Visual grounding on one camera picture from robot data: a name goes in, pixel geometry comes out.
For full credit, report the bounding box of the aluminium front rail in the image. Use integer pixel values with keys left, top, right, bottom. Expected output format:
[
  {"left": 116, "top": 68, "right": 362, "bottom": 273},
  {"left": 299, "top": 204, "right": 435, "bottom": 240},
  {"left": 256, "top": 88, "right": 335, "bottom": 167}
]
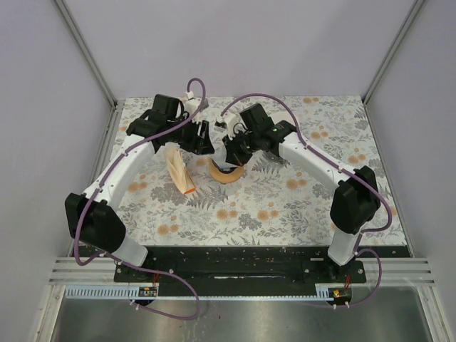
[{"left": 49, "top": 257, "right": 435, "bottom": 287}]

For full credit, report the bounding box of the left aluminium frame post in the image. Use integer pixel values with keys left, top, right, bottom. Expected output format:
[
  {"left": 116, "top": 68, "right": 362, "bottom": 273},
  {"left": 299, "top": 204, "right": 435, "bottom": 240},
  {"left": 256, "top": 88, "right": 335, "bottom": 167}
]
[{"left": 51, "top": 0, "right": 118, "bottom": 108}]

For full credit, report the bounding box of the purple cable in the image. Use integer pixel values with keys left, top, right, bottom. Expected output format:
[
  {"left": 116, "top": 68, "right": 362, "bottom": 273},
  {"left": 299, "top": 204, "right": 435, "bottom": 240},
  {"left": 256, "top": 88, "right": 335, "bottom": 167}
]
[
  {"left": 219, "top": 93, "right": 395, "bottom": 309},
  {"left": 73, "top": 78, "right": 207, "bottom": 321}
]

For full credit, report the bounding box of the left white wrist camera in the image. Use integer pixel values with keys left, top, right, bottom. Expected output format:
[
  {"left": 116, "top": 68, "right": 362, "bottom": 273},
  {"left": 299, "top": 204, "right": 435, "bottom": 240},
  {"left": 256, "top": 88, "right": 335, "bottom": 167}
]
[{"left": 182, "top": 91, "right": 209, "bottom": 123}]

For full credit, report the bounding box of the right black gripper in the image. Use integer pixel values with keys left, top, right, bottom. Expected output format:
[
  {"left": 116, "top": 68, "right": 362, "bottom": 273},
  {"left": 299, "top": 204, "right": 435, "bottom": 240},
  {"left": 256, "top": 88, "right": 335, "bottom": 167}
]
[{"left": 222, "top": 129, "right": 260, "bottom": 168}]

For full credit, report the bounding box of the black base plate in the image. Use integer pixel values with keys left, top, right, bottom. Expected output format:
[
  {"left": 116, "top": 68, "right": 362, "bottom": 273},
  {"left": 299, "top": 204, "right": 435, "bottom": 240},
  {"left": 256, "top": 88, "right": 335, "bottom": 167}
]
[{"left": 71, "top": 244, "right": 410, "bottom": 296}]

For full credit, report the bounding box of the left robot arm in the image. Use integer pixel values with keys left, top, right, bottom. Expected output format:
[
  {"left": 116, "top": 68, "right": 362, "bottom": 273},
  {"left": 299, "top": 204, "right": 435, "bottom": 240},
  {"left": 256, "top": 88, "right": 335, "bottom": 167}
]
[{"left": 65, "top": 92, "right": 214, "bottom": 281}]

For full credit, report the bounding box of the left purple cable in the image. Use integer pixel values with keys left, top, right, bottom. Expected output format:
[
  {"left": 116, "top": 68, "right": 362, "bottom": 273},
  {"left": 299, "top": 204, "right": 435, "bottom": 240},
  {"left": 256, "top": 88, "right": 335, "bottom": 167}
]
[{"left": 73, "top": 78, "right": 207, "bottom": 321}]

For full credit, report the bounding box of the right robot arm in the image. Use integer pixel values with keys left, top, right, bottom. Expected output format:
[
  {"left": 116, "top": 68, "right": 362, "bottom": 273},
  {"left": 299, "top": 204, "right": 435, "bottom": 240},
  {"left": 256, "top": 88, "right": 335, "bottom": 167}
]
[{"left": 216, "top": 103, "right": 380, "bottom": 282}]

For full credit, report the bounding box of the right aluminium frame post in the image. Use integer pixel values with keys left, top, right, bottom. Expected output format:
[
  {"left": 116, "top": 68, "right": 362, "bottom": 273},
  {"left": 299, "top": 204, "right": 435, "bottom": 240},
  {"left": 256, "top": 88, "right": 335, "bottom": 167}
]
[{"left": 361, "top": 0, "right": 428, "bottom": 106}]

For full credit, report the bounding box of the floral table mat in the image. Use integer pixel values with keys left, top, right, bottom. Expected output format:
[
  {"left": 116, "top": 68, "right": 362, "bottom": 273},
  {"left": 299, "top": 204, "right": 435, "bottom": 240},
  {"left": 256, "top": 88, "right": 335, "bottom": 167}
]
[{"left": 117, "top": 95, "right": 394, "bottom": 246}]

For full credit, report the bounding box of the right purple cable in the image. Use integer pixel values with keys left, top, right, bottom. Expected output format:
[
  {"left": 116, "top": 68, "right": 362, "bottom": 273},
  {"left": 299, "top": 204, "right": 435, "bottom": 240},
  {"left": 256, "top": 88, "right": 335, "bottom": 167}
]
[{"left": 219, "top": 93, "right": 395, "bottom": 309}]

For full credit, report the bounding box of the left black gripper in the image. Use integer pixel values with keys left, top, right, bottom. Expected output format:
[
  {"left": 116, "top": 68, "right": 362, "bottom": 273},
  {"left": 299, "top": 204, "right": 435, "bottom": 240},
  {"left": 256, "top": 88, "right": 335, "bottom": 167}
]
[{"left": 167, "top": 114, "right": 214, "bottom": 155}]

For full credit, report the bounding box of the white slotted cable duct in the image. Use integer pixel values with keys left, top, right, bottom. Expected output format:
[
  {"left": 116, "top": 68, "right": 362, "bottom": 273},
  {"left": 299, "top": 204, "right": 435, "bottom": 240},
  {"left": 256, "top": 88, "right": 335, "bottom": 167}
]
[{"left": 65, "top": 285, "right": 158, "bottom": 300}]

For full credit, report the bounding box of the coffee filter paper pack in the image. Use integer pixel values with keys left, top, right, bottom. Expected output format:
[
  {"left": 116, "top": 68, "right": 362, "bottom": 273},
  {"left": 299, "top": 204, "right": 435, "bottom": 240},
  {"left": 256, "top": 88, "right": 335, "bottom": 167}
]
[{"left": 164, "top": 148, "right": 196, "bottom": 195}]

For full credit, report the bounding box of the light wooden ring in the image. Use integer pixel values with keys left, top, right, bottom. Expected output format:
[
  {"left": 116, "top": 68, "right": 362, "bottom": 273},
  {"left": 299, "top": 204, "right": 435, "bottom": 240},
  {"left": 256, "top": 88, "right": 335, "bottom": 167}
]
[{"left": 208, "top": 160, "right": 246, "bottom": 185}]

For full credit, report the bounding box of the aluminium frame post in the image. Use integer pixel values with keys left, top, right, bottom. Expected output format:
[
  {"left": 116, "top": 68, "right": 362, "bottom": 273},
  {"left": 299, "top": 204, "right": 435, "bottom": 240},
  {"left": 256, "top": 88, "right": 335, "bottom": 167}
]
[
  {"left": 361, "top": 0, "right": 428, "bottom": 106},
  {"left": 51, "top": 0, "right": 118, "bottom": 108}
]

